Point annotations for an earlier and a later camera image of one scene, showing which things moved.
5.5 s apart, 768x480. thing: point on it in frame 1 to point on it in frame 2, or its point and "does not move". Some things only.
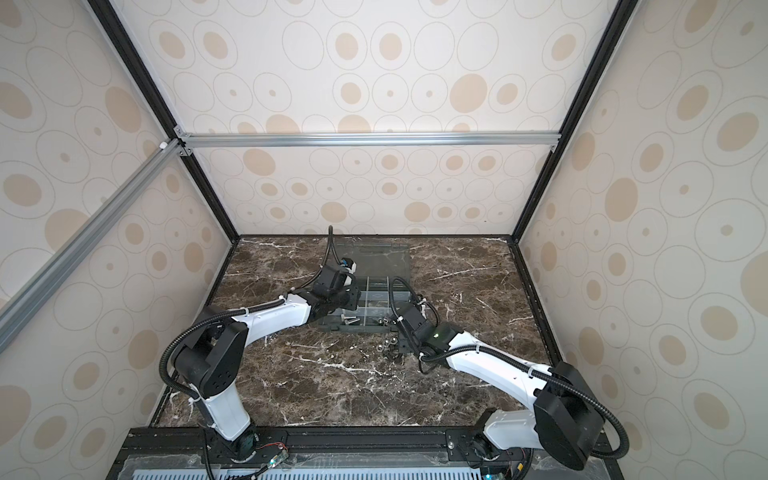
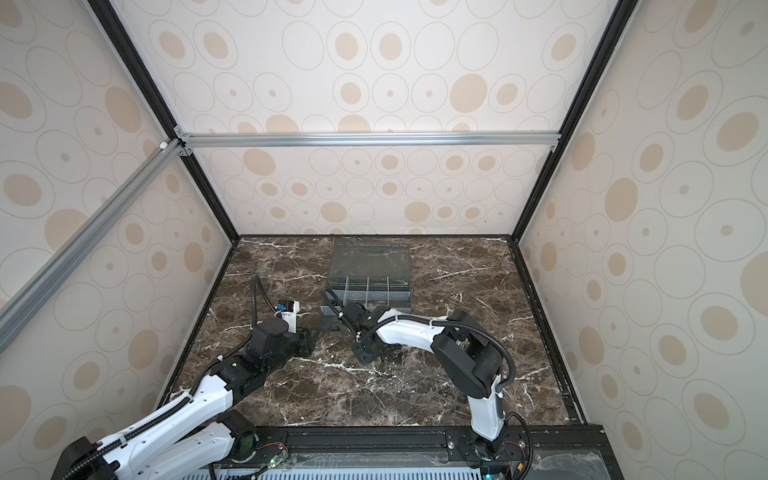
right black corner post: (616, 31) does not move
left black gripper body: (343, 300) to (298, 345)
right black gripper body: (405, 347) to (362, 353)
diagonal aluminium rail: (25, 302) does not move
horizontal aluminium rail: (369, 140) does not move
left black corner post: (156, 102) does not move
